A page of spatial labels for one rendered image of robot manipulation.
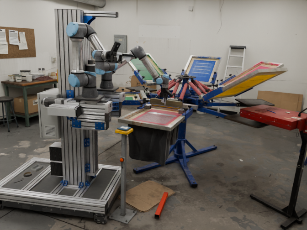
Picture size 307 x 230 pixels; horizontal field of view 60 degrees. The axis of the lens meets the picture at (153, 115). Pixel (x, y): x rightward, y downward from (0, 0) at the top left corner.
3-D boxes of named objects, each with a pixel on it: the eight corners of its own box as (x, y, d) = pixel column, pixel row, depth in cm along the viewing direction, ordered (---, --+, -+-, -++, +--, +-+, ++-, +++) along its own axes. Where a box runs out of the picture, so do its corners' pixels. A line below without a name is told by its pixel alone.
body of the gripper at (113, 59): (123, 64, 207) (111, 62, 214) (124, 52, 206) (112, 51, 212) (116, 62, 201) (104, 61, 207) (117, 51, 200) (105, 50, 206)
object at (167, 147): (165, 165, 281) (167, 127, 270) (162, 164, 282) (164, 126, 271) (178, 150, 322) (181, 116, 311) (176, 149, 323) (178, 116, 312)
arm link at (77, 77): (89, 86, 240) (88, 22, 225) (76, 88, 228) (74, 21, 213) (80, 85, 246) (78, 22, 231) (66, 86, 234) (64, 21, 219)
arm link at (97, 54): (98, 60, 222) (98, 49, 220) (108, 60, 217) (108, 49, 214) (91, 60, 216) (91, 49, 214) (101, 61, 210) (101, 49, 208)
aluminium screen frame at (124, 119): (170, 131, 258) (171, 127, 256) (117, 122, 279) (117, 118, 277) (191, 112, 328) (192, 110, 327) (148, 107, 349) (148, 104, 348)
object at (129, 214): (127, 224, 268) (129, 133, 243) (108, 218, 276) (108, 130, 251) (136, 211, 288) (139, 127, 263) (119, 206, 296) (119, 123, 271)
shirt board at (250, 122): (276, 128, 310) (277, 121, 308) (256, 134, 286) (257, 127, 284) (193, 104, 412) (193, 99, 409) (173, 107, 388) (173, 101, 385)
